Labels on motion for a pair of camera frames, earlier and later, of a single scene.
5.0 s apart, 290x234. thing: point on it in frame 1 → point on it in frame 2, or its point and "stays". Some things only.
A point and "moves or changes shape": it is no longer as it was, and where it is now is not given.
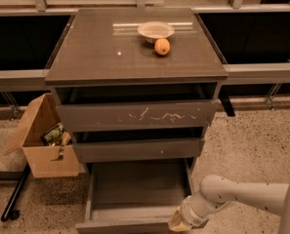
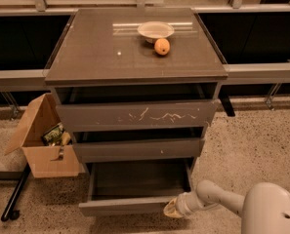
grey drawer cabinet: x=136 y=83 stays
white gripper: x=187 y=214 → x=181 y=203
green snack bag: x=54 y=136 stays
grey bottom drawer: x=134 y=196 moves or changes shape
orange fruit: x=162 y=46 stays
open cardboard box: x=48 y=141 stays
